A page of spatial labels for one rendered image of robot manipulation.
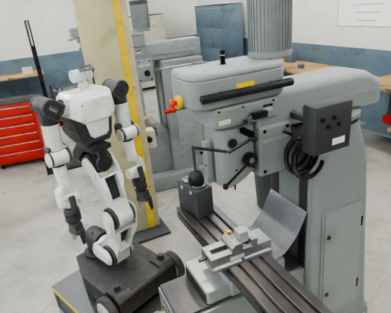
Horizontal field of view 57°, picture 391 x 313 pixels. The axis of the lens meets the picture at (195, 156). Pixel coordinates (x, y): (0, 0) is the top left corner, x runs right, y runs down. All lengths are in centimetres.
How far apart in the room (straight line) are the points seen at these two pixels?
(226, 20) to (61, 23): 429
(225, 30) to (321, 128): 748
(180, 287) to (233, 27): 753
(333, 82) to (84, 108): 127
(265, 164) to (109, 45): 192
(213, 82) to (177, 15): 985
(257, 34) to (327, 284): 147
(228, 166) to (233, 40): 747
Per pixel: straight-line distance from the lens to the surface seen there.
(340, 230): 221
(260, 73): 161
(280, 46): 170
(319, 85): 187
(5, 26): 1043
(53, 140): 203
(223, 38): 891
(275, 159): 180
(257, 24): 169
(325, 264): 226
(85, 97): 201
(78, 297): 273
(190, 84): 149
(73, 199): 211
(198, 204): 222
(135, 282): 241
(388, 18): 638
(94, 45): 321
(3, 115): 609
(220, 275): 203
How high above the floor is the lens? 216
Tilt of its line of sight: 23 degrees down
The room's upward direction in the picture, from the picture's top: 6 degrees counter-clockwise
